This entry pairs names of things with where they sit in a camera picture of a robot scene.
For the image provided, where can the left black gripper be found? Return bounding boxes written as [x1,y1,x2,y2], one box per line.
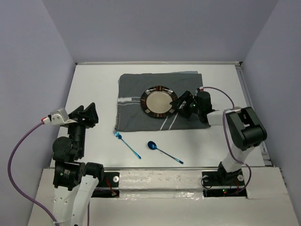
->
[66,101,99,156]

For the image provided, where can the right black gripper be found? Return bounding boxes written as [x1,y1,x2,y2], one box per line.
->
[169,90,202,118]

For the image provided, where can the dark patterned dinner plate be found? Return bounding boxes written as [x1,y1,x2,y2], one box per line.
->
[140,86,178,119]

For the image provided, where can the blue metal fork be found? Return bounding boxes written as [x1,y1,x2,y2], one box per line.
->
[113,130,142,160]

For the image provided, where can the grey striped cloth placemat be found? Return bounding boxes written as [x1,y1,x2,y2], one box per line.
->
[115,71,209,132]

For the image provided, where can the blue metal spoon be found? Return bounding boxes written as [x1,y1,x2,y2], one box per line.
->
[147,141,184,164]

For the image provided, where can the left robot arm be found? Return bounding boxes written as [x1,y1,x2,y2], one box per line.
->
[49,103,104,226]

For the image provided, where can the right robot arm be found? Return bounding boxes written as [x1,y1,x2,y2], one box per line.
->
[170,89,267,186]

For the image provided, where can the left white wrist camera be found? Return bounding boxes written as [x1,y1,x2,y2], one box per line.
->
[41,108,76,126]

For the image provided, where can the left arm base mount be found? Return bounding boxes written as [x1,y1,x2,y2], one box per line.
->
[92,171,120,198]

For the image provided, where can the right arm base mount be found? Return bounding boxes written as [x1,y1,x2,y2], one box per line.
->
[200,170,247,198]

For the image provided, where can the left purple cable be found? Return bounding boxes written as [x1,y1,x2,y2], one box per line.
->
[8,121,58,223]

